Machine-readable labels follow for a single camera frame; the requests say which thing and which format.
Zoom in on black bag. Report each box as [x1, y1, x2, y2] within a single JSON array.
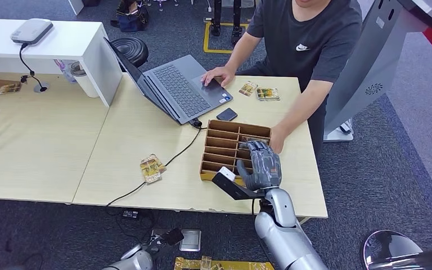
[[110, 0, 151, 33]]

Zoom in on grey router box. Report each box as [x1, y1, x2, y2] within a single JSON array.
[[10, 19, 54, 46]]

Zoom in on grey laptop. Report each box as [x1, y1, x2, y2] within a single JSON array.
[[104, 36, 234, 125]]

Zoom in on white desk riser shelf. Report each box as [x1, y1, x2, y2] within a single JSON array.
[[0, 19, 124, 108]]

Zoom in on person's left hand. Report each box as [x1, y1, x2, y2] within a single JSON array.
[[269, 124, 287, 155]]

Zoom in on person's right hand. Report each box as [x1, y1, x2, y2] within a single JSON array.
[[201, 66, 236, 89]]

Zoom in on wide yellow card pack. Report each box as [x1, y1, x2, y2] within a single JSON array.
[[255, 87, 281, 102]]

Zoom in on grey kiosk stand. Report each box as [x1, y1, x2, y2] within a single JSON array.
[[323, 0, 432, 143]]

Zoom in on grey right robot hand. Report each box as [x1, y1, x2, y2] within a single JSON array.
[[236, 141, 283, 192]]

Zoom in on black robot legs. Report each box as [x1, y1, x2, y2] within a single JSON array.
[[211, 0, 244, 47]]

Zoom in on white cup with lid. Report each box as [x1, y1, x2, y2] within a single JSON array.
[[70, 61, 101, 99]]

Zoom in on clear plastic bottle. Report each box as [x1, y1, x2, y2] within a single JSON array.
[[55, 58, 77, 84]]

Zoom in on black round stool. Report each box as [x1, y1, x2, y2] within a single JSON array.
[[110, 36, 150, 70]]

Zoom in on black laptop power cable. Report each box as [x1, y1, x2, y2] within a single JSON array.
[[106, 127, 204, 208]]

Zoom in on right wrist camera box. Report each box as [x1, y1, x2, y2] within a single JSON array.
[[211, 166, 265, 201]]

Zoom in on small yellow card pack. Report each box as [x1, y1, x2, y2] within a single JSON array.
[[238, 81, 258, 97]]

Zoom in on yellow card in sleeve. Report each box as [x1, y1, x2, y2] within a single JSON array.
[[0, 82, 23, 96]]

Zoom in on yellow floor tape frame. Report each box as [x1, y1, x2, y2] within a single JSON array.
[[203, 21, 251, 55]]

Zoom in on black router cable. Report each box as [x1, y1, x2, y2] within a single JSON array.
[[19, 42, 49, 92]]

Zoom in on brown cardboard divider box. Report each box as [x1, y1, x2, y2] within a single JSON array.
[[200, 119, 272, 187]]

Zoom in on yellow card stack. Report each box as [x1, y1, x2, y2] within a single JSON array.
[[139, 154, 168, 185]]

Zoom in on chrome stool base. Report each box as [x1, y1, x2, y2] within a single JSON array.
[[362, 230, 432, 270]]

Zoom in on person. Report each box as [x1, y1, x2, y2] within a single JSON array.
[[201, 0, 364, 159]]

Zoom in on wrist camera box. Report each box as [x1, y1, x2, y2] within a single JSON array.
[[147, 228, 185, 254], [211, 166, 265, 201]]

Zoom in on silver floor socket plate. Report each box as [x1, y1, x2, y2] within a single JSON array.
[[179, 229, 202, 253]]

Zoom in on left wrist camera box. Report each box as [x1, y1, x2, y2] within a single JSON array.
[[147, 228, 185, 254]]

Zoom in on small black flat case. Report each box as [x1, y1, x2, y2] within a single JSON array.
[[217, 108, 239, 122]]

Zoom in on black power adapter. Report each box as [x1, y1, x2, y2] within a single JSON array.
[[121, 209, 141, 221]]

